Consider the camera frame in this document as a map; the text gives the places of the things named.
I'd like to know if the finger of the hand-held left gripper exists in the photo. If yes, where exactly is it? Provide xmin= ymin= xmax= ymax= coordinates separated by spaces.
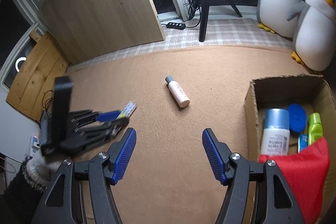
xmin=79 ymin=116 xmax=130 ymax=139
xmin=69 ymin=109 xmax=122 ymax=125

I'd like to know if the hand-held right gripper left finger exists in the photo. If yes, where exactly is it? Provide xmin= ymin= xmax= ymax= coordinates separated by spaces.
xmin=31 ymin=127 xmax=137 ymax=224

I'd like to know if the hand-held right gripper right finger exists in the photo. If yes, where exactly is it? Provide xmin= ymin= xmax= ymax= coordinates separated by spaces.
xmin=202 ymin=128 xmax=306 ymax=224

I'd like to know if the white bottle with blue cap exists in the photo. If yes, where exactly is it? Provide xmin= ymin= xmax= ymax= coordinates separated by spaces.
xmin=260 ymin=109 xmax=291 ymax=156

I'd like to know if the beige cosmetic stick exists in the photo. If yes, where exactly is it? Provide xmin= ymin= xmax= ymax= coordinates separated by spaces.
xmin=165 ymin=75 xmax=190 ymax=108

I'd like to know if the red cloth bag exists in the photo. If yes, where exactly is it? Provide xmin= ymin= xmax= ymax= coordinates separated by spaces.
xmin=259 ymin=137 xmax=331 ymax=224

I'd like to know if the blue packet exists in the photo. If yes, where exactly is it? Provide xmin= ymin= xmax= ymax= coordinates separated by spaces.
xmin=298 ymin=134 xmax=309 ymax=153

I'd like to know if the blue round lid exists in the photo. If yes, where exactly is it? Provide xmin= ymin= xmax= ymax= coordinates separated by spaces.
xmin=287 ymin=104 xmax=307 ymax=133

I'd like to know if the cardboard box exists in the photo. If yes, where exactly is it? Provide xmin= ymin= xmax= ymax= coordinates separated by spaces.
xmin=244 ymin=74 xmax=334 ymax=161

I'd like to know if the green tube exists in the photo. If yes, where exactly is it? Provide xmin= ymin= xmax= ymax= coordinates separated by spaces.
xmin=307 ymin=112 xmax=323 ymax=146

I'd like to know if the person's left forearm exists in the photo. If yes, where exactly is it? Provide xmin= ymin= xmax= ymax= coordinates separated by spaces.
xmin=0 ymin=154 xmax=59 ymax=224

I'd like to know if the white power strip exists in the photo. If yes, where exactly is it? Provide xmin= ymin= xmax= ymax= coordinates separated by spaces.
xmin=28 ymin=135 xmax=42 ymax=159

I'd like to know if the pine wood panel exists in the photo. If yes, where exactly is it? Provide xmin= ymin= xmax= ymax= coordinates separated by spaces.
xmin=6 ymin=32 xmax=70 ymax=122

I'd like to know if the light wooden board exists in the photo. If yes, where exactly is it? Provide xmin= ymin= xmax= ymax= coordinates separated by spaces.
xmin=39 ymin=0 xmax=165 ymax=65

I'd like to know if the black power strip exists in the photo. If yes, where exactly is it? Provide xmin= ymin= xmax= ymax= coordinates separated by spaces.
xmin=167 ymin=21 xmax=187 ymax=30

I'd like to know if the checked bed sheet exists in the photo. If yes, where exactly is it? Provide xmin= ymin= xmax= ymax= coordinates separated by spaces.
xmin=68 ymin=18 xmax=297 ymax=69

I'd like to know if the black tripod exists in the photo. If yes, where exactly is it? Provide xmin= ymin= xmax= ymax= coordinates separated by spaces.
xmin=197 ymin=0 xmax=242 ymax=42

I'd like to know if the small penguin plush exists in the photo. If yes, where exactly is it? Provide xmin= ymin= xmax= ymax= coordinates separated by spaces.
xmin=286 ymin=0 xmax=336 ymax=72

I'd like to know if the black adapter cable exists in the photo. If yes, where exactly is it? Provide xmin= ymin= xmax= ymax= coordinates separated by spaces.
xmin=42 ymin=90 xmax=56 ymax=112

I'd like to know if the black tangled cable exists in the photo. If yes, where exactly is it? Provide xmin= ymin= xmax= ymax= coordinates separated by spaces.
xmin=182 ymin=0 xmax=202 ymax=29

